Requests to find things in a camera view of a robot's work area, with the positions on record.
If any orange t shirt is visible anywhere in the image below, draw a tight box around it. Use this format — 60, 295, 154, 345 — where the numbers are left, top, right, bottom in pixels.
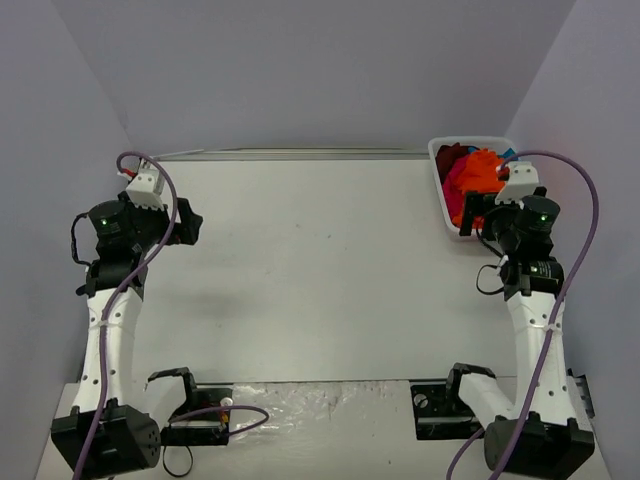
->
453, 149, 505, 195

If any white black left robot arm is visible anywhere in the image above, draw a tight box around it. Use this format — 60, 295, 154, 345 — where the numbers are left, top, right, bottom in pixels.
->
50, 192, 203, 479

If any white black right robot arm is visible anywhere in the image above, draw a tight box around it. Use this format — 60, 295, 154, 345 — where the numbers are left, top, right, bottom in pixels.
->
443, 187, 595, 479

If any pink t shirt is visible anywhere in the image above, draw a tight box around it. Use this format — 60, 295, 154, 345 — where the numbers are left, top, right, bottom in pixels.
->
442, 171, 479, 227

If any dark red t shirt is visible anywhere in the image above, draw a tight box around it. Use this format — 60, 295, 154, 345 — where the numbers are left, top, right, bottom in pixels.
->
436, 142, 469, 184

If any white plastic laundry basket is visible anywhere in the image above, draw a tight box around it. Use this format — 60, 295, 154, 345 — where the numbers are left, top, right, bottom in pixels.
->
428, 136, 516, 242

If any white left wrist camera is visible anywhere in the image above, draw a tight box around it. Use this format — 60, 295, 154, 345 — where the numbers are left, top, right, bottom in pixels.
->
125, 168, 165, 211

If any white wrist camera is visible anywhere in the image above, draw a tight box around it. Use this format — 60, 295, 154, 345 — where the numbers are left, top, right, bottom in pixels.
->
125, 168, 165, 211
495, 161, 540, 205

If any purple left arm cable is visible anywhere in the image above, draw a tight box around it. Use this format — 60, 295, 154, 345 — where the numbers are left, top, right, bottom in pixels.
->
69, 151, 270, 476

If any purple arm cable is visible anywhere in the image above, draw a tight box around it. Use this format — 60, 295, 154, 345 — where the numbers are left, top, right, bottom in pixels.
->
69, 151, 270, 476
446, 150, 600, 480

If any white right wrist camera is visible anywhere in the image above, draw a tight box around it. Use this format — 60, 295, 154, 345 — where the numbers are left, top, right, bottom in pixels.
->
495, 161, 540, 205

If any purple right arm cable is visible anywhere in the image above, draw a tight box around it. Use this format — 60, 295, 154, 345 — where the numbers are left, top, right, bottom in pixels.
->
446, 150, 600, 480

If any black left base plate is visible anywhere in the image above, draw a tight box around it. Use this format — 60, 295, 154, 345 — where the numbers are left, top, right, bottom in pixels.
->
161, 384, 233, 447

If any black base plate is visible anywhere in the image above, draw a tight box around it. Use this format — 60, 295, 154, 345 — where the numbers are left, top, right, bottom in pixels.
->
409, 379, 482, 441
161, 384, 233, 447

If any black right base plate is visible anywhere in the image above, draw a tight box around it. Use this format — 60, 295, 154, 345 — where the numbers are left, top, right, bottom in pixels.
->
409, 379, 482, 441

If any thin black cable loop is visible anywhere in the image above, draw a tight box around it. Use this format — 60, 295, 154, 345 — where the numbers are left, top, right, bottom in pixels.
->
160, 441, 194, 476

